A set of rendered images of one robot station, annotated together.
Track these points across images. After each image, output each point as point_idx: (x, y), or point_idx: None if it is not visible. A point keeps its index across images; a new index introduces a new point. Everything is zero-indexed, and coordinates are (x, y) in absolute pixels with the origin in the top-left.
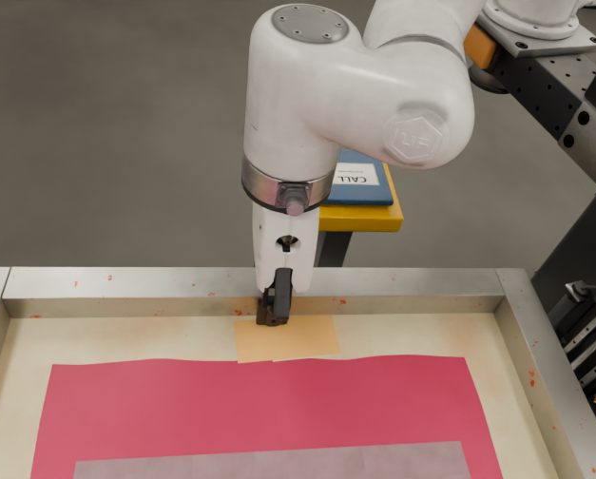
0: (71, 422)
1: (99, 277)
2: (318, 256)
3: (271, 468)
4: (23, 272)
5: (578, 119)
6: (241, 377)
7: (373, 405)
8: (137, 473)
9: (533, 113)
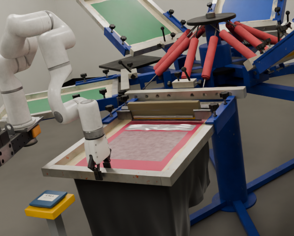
0: (159, 165)
1: (140, 173)
2: (65, 232)
3: (127, 158)
4: (157, 174)
5: (0, 155)
6: (122, 167)
7: (101, 162)
8: (151, 159)
9: None
